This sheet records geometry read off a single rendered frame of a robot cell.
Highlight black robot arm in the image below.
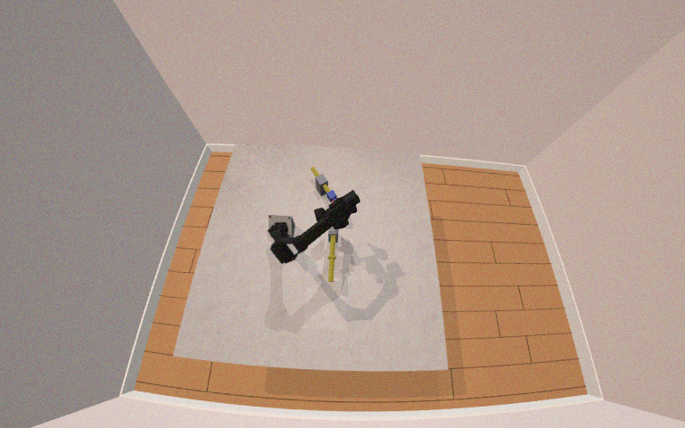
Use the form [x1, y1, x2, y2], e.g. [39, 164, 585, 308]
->
[268, 190, 360, 264]

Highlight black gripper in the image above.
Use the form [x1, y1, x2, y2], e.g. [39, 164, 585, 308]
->
[314, 205, 357, 222]

